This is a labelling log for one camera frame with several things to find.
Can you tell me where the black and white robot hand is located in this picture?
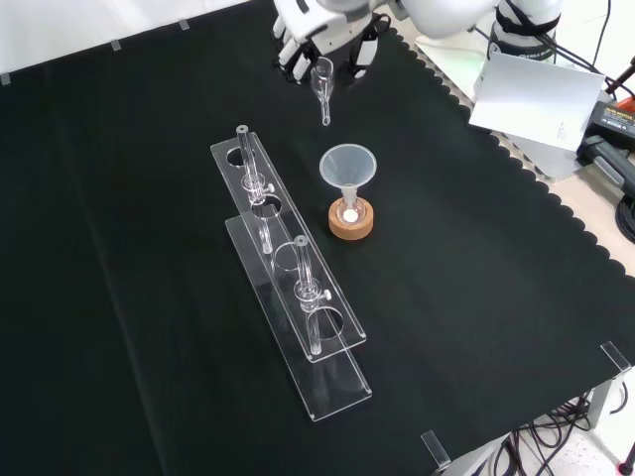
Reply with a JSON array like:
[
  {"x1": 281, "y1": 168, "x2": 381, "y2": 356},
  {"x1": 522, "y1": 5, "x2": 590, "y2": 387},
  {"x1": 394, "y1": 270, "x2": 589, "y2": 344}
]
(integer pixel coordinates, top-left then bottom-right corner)
[{"x1": 271, "y1": 0, "x2": 393, "y2": 88}]

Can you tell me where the translucent plastic funnel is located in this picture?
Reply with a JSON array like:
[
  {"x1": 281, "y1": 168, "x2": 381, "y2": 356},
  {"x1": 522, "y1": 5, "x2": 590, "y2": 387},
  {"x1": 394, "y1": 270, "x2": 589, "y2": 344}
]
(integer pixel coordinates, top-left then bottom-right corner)
[{"x1": 318, "y1": 143, "x2": 379, "y2": 209}]

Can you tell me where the clear acrylic funnel stand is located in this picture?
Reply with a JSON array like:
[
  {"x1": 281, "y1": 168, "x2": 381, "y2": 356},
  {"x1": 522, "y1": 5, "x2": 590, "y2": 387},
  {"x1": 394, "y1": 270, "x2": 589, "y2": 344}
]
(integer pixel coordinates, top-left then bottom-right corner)
[{"x1": 209, "y1": 124, "x2": 374, "y2": 423}]

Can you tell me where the small round-bottom glass flask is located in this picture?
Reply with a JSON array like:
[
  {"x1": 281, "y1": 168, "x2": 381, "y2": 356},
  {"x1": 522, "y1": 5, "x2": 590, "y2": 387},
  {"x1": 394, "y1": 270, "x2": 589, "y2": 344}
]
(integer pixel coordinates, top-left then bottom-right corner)
[{"x1": 335, "y1": 183, "x2": 369, "y2": 227}]

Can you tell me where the white card board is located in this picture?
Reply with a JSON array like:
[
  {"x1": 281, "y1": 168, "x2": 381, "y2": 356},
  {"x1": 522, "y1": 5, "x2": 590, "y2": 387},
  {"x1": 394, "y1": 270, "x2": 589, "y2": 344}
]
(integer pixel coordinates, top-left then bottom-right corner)
[{"x1": 467, "y1": 52, "x2": 607, "y2": 152}]

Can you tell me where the black table cloth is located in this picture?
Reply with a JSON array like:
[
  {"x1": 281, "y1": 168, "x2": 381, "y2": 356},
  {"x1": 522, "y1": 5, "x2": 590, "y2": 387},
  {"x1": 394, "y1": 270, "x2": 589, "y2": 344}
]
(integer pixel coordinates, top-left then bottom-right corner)
[{"x1": 0, "y1": 9, "x2": 635, "y2": 476}]

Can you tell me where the black power adapter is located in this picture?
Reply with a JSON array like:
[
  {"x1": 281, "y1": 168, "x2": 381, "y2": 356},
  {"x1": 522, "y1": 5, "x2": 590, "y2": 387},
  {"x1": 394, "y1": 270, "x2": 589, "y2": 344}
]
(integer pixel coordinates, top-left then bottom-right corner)
[{"x1": 588, "y1": 100, "x2": 635, "y2": 138}]

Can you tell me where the black clamp tool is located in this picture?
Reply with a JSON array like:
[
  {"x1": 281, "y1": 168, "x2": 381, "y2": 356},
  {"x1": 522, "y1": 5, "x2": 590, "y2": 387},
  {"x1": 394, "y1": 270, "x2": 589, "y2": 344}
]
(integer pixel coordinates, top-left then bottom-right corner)
[{"x1": 577, "y1": 134, "x2": 635, "y2": 190}]

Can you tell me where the clear acrylic table clamp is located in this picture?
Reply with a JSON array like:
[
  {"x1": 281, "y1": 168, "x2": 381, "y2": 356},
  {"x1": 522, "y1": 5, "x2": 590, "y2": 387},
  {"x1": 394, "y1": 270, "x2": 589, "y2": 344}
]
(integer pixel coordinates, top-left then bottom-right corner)
[
  {"x1": 599, "y1": 341, "x2": 635, "y2": 374},
  {"x1": 420, "y1": 429, "x2": 452, "y2": 470}
]

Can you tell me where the pale base plate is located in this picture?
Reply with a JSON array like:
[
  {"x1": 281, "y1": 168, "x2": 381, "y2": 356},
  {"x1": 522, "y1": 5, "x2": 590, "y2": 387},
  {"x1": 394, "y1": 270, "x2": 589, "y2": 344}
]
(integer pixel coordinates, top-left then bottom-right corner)
[{"x1": 414, "y1": 33, "x2": 582, "y2": 180}]

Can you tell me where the cork ring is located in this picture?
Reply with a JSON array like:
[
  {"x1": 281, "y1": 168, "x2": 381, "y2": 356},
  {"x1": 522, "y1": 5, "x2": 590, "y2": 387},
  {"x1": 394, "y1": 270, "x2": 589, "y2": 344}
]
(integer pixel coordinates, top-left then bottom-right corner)
[{"x1": 327, "y1": 196, "x2": 375, "y2": 242}]

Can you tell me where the coiled black cable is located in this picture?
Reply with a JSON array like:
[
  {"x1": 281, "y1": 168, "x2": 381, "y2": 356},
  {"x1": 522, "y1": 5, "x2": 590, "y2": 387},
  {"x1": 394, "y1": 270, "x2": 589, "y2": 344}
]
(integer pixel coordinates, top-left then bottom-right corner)
[{"x1": 614, "y1": 193, "x2": 635, "y2": 240}]

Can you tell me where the black cable bundle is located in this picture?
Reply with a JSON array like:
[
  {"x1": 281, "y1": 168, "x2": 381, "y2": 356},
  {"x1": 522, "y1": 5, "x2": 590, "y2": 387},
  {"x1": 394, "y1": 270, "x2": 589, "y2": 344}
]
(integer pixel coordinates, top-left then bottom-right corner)
[{"x1": 488, "y1": 391, "x2": 626, "y2": 476}]

